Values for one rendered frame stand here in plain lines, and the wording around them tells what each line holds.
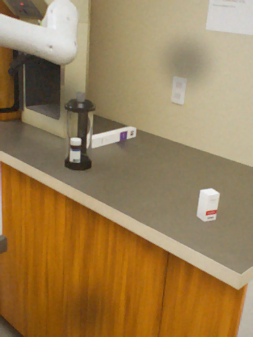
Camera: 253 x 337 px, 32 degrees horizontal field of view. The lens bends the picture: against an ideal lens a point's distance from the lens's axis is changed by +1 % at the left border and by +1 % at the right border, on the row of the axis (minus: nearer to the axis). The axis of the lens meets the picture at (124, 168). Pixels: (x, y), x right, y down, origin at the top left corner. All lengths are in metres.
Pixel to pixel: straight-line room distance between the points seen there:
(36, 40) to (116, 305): 0.88
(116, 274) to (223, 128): 0.79
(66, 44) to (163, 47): 0.67
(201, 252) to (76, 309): 0.68
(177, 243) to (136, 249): 0.20
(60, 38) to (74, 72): 0.42
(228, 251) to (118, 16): 1.38
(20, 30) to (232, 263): 0.92
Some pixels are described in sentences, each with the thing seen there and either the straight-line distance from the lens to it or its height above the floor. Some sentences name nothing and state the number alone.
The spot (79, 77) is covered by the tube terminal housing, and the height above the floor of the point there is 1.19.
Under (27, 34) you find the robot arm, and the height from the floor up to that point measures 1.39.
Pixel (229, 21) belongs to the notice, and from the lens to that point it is 1.84.
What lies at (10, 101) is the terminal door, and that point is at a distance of 2.10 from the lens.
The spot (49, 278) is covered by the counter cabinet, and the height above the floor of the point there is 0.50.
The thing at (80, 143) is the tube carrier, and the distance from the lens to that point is 1.53.
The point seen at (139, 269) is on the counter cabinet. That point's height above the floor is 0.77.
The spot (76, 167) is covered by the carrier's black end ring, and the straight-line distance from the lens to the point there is 1.56.
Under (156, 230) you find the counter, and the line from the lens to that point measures 1.20.
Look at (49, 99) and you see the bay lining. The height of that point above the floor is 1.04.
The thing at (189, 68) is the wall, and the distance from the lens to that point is 1.94.
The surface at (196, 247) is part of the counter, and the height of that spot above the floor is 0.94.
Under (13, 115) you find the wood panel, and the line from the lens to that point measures 2.19.
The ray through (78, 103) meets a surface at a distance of 1.50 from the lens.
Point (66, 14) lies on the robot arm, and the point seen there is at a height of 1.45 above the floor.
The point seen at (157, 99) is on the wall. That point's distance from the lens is 2.07.
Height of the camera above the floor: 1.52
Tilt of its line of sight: 21 degrees down
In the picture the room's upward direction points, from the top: 5 degrees clockwise
